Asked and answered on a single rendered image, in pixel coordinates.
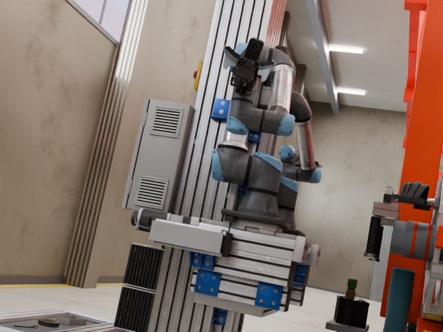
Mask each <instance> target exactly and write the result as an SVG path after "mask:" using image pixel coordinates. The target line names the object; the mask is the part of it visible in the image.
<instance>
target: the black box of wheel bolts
mask: <svg viewBox="0 0 443 332"><path fill-rule="evenodd" d="M345 303H346V298H345V295H343V296H339V295H337V301H336V309H335V313H334V320H335V322H336V323H342V322H343V315H344V310H345ZM369 306H370V303H368V302H367V301H364V300H363V299H360V298H355V299H354V300H353V307H352V311H351V319H350V324H349V325H351V326H355V327H360V328H364V329H365V328H366V324H367V316H368V311H369Z"/></svg>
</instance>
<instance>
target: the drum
mask: <svg viewBox="0 0 443 332"><path fill-rule="evenodd" d="M436 230H437V226H436V225H433V224H429V223H420V222H416V221H408V222H406V221H398V220H395V221H394V224H393V232H392V235H391V237H392V240H391V245H390V253H392V254H399V255H402V256H403V257H404V258H411V259H416V260H423V261H426V262H431V261H432V259H433V254H434V242H435V240H436ZM439 260H440V261H443V250H442V249H440V257H439Z"/></svg>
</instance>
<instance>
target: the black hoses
mask: <svg viewBox="0 0 443 332"><path fill-rule="evenodd" d="M429 188H430V186H429V185H428V184H426V185H424V184H421V182H413V183H411V182H409V183H407V182H405V183H403V185H402V188H401V192H400V195H399V196H398V202H404V203H408V204H414V206H413V209H421V210H425V211H430V205H428V204H427V196H428V192H429Z"/></svg>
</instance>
